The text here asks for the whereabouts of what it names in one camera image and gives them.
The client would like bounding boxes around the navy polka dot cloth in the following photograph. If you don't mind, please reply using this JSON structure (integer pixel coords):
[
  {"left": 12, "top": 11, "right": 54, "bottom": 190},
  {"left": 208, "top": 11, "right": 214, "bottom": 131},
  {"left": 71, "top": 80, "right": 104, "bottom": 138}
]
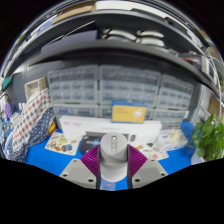
[{"left": 8, "top": 106, "right": 56, "bottom": 163}]

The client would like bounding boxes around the cream disposable glove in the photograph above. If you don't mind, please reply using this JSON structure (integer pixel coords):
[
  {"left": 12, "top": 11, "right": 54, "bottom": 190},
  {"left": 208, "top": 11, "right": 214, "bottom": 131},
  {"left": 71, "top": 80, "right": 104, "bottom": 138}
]
[{"left": 168, "top": 128, "right": 185, "bottom": 141}]

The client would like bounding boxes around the white red-blue dotted cloth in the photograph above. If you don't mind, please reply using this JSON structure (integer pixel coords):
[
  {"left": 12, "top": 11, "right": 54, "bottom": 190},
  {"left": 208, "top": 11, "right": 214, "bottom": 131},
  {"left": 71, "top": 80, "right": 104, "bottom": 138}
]
[{"left": 11, "top": 88, "right": 53, "bottom": 144}]

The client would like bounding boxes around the grey computer mouse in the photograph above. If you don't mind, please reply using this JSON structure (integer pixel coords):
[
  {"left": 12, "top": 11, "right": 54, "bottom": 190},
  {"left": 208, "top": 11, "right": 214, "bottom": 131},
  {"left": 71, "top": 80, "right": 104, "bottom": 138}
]
[{"left": 98, "top": 132, "right": 129, "bottom": 183}]

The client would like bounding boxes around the yellow and blue box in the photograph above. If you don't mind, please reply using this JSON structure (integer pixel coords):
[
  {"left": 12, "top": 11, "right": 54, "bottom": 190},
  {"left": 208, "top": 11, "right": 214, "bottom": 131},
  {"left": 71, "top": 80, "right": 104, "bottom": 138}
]
[{"left": 111, "top": 100, "right": 148, "bottom": 124}]

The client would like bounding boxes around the grey metal shelf unit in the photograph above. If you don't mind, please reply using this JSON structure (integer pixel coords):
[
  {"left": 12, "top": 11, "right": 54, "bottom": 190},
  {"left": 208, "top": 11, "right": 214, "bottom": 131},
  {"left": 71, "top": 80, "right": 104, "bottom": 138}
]
[{"left": 0, "top": 0, "right": 224, "bottom": 98}]

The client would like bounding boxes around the sticker sheet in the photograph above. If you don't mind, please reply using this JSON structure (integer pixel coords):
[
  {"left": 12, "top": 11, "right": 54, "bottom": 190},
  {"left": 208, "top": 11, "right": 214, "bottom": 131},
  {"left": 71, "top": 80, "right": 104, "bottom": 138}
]
[
  {"left": 44, "top": 131, "right": 81, "bottom": 157},
  {"left": 134, "top": 142, "right": 170, "bottom": 161}
]

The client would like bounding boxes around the white woven basket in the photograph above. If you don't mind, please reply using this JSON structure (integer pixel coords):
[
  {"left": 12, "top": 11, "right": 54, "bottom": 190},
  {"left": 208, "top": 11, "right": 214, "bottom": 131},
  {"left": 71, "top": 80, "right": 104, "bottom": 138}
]
[{"left": 24, "top": 77, "right": 48, "bottom": 101}]

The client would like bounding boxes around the white and blue glove box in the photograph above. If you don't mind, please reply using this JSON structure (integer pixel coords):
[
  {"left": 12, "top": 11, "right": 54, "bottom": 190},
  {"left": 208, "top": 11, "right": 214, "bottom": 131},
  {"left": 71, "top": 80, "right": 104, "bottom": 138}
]
[{"left": 156, "top": 128, "right": 189, "bottom": 153}]

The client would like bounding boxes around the white plant pot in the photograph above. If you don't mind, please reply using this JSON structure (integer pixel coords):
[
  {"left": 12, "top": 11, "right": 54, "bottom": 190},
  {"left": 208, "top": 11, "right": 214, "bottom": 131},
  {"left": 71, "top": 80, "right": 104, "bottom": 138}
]
[{"left": 190, "top": 154, "right": 205, "bottom": 166}]

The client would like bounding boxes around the green leafy plant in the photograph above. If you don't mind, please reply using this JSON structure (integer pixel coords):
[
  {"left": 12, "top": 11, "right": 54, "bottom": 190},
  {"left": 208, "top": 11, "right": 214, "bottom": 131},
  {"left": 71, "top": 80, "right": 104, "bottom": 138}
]
[{"left": 191, "top": 113, "right": 224, "bottom": 163}]

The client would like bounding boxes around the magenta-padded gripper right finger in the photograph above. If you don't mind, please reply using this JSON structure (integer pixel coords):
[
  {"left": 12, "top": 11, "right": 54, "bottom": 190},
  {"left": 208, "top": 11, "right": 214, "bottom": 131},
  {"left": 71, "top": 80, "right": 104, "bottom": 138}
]
[{"left": 126, "top": 143, "right": 169, "bottom": 190}]

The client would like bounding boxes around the white keyboard packaging box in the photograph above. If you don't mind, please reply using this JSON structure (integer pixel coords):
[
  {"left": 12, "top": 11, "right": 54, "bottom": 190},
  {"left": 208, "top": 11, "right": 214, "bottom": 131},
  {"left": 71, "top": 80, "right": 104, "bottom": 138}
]
[{"left": 59, "top": 114, "right": 163, "bottom": 145}]

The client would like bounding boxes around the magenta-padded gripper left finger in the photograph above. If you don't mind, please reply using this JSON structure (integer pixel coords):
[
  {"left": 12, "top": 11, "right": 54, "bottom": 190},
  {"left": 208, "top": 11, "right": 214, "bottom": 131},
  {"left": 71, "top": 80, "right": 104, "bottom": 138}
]
[{"left": 59, "top": 143, "right": 102, "bottom": 190}]

